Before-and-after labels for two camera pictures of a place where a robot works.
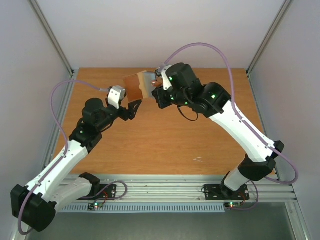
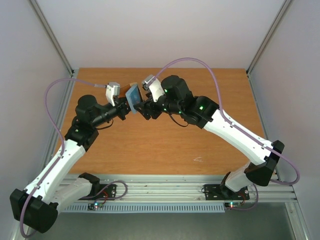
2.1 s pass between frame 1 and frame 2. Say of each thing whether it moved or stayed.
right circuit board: stayed
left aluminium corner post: stayed
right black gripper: moved
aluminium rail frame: stayed
